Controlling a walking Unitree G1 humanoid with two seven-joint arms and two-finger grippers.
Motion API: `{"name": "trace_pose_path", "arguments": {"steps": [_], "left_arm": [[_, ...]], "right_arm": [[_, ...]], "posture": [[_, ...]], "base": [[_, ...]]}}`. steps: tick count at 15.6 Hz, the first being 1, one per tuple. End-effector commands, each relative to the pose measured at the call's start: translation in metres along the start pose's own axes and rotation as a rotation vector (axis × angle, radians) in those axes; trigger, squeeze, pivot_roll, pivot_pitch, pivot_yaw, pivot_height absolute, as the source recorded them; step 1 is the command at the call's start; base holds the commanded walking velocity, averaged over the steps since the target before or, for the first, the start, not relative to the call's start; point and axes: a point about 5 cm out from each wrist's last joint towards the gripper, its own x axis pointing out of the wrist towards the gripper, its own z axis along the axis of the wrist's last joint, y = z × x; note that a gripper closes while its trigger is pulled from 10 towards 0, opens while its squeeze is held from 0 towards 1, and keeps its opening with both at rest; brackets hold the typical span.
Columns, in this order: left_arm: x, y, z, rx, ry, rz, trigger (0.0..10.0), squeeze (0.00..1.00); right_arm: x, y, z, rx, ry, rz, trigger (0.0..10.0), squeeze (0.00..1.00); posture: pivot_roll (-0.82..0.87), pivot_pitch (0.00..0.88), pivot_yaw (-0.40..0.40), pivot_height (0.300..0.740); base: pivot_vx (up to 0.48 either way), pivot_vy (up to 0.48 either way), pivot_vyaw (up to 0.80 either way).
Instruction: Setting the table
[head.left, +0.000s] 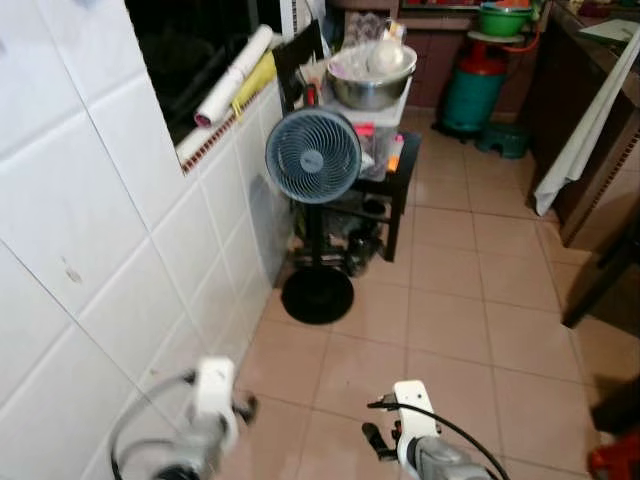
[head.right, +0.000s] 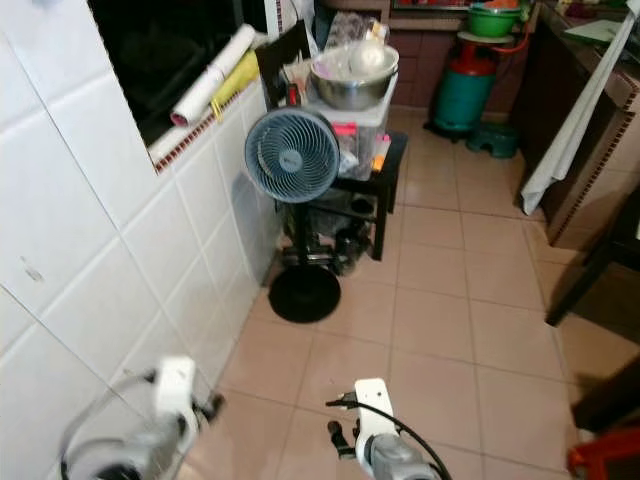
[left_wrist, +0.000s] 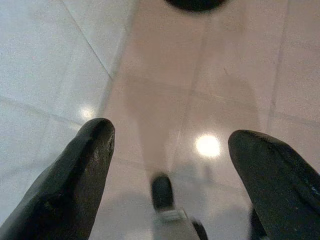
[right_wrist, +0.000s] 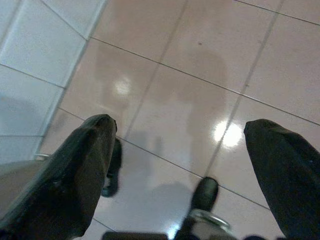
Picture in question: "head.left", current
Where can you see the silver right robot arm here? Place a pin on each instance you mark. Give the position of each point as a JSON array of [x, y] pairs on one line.
[[445, 464]]

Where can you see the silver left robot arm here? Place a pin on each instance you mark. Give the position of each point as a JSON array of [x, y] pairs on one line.
[[196, 452]]

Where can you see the red plastic stool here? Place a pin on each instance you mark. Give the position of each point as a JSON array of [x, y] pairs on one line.
[[618, 458]]

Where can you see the black side table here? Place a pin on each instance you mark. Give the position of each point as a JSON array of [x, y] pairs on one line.
[[395, 185]]

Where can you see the grey standing fan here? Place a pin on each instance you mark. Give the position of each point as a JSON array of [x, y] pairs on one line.
[[313, 156]]

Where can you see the dark wooden table leg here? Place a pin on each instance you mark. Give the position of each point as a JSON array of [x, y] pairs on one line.
[[598, 285]]

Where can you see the clear plastic storage box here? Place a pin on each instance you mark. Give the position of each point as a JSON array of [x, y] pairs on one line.
[[382, 135]]

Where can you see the small green stool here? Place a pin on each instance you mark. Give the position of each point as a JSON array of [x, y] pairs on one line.
[[503, 141]]

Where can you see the yellow rolled cloth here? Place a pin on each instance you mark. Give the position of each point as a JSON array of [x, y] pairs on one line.
[[256, 82]]

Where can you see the white rolled mat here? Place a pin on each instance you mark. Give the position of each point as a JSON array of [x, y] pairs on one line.
[[236, 74]]

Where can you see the large steel bowl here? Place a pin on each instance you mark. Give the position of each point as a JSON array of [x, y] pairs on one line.
[[372, 88]]

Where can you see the black chair back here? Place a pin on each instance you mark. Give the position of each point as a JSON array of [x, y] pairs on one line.
[[296, 62]]

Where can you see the green gas cylinder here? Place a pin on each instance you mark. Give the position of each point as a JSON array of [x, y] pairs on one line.
[[472, 98]]

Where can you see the white hanging cloth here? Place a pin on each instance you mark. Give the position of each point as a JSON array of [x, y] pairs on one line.
[[580, 135]]

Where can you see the clear plastic bag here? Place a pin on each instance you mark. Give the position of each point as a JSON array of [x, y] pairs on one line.
[[380, 60]]

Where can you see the dark brown counter cabinet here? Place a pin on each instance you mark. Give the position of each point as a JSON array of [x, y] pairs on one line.
[[570, 95]]

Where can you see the green plastic basin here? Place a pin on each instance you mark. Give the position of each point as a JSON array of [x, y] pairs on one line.
[[504, 20]]

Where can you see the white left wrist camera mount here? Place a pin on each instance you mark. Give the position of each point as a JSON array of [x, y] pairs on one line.
[[214, 388]]

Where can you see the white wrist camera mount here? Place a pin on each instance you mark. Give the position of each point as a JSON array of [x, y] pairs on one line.
[[214, 388], [414, 410]]

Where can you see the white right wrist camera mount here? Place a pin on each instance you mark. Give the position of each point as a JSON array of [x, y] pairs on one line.
[[414, 410]]

